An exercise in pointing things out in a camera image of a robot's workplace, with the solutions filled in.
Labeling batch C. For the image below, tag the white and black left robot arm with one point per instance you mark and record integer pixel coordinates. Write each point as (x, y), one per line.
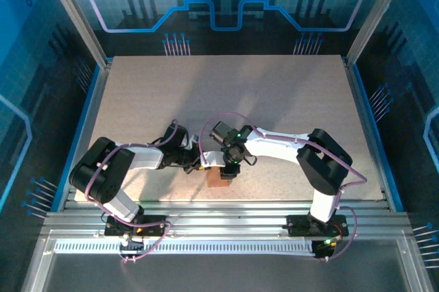
(144, 158)

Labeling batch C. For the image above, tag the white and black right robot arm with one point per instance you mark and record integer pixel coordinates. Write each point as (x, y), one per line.
(274, 144)

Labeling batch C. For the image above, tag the black controller board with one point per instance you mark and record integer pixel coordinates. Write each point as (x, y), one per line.
(132, 244)
(322, 251)

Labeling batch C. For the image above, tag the blue edge strip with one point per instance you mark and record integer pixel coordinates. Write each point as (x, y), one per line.
(83, 117)
(370, 117)

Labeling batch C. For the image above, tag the aluminium frame cross rails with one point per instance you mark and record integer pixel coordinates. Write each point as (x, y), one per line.
(223, 218)

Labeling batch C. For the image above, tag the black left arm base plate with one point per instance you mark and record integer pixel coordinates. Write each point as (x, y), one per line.
(154, 220)

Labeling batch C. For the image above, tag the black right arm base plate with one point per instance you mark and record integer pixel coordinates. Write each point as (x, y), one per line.
(295, 225)

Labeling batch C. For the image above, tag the aluminium side rail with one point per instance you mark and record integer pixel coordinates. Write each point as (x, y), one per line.
(364, 117)
(92, 117)

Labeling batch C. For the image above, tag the aluminium frame post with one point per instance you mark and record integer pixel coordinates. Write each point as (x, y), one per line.
(377, 14)
(76, 14)

